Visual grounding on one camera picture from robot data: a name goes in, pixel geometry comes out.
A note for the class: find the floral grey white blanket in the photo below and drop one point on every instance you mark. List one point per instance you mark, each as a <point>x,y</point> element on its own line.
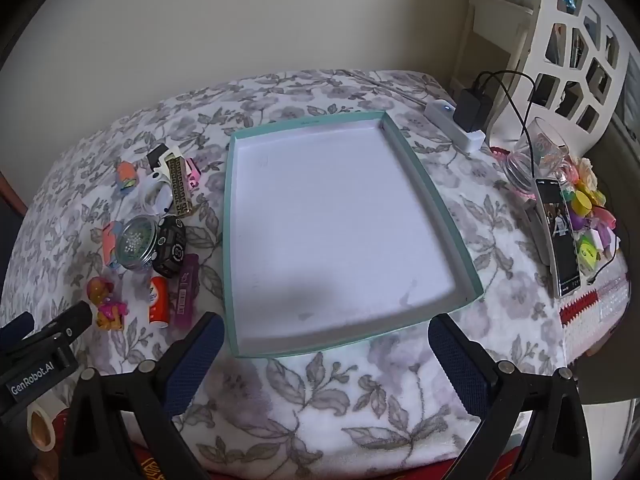
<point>350,400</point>

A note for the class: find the pile of colourful small toys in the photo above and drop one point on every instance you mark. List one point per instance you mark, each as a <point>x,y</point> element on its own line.
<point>585,205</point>

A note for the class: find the teal shallow cardboard box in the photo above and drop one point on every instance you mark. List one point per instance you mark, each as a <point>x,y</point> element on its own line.
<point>340,220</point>

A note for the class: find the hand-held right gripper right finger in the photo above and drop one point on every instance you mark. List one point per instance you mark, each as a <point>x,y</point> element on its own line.
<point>460,370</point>

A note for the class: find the orange white small bottle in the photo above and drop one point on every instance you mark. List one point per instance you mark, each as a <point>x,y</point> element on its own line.
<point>159,302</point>

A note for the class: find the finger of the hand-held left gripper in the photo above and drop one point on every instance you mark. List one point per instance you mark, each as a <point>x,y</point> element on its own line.
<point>75,317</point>
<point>17,325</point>

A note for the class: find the purple tube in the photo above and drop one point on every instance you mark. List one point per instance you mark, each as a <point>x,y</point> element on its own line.
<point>186,290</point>

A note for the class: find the smartphone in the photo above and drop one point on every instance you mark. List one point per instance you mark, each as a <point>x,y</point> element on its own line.
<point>560,240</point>

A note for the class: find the white power strip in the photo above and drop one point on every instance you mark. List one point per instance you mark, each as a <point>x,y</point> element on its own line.
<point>445,112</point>

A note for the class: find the white watch band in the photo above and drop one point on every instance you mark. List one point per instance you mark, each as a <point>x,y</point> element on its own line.
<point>150,192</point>

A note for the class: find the black power adapter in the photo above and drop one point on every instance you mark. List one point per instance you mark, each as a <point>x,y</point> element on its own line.
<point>472,110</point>

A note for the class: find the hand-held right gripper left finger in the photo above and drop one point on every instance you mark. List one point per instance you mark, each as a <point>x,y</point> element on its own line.
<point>195,365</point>

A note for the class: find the pink crochet coaster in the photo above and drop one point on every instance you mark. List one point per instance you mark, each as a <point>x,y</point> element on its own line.
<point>500,154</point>

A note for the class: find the red white crochet mat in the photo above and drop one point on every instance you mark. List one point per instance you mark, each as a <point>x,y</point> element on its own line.
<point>595,310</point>

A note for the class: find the black patterned round case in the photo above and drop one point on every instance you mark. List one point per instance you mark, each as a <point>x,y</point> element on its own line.
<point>170,247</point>

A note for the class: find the glass jar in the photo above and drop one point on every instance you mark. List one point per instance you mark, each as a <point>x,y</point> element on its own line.
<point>525,170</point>

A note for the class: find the cream rhinestone hair clip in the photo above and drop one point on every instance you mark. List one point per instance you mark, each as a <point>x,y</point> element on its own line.
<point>178,187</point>

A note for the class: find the pink wrist watch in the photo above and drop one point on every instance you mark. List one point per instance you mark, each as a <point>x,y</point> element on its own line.
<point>193,174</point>

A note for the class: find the beige tape roll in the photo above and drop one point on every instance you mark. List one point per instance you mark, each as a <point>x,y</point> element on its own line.
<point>36,430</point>

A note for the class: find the orange blue folding toy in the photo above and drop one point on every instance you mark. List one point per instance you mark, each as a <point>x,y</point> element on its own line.
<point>125,175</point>

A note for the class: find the round tin with beads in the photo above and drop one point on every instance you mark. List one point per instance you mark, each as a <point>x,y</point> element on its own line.
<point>136,242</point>

